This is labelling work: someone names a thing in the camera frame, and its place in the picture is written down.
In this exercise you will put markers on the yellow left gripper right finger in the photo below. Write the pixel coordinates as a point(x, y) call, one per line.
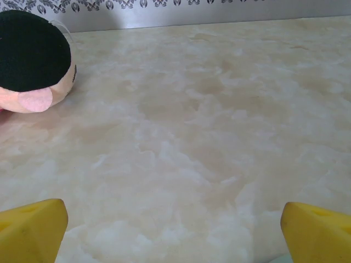
point(318, 238)

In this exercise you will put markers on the plush doll with black hat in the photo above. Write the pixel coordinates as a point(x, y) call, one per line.
point(27, 54)

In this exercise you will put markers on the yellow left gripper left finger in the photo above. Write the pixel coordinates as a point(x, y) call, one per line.
point(27, 235)

